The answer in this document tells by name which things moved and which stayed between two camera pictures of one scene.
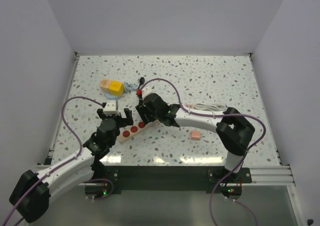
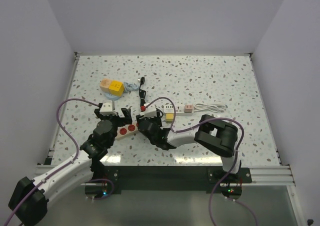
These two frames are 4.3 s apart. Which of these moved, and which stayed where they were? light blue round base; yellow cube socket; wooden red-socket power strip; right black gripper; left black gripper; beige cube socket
Moved: wooden red-socket power strip; right black gripper
Stayed: yellow cube socket; light blue round base; left black gripper; beige cube socket
